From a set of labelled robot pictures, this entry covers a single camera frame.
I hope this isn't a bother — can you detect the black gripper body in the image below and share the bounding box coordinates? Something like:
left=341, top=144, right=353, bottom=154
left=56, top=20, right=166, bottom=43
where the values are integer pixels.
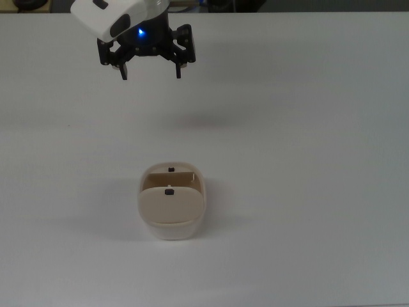
left=114, top=9, right=175, bottom=59

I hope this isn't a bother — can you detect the small cream trash can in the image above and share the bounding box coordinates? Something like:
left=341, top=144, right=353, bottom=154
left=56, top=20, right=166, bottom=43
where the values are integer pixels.
left=137, top=161, right=210, bottom=242

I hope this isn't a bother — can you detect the dark equipment beyond table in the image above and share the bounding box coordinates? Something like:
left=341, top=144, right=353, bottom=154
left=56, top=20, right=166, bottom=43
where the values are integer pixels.
left=204, top=0, right=270, bottom=13

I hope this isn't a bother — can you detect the cream trash can lid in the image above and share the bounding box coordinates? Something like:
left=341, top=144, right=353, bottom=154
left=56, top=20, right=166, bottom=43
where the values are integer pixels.
left=137, top=185, right=205, bottom=225

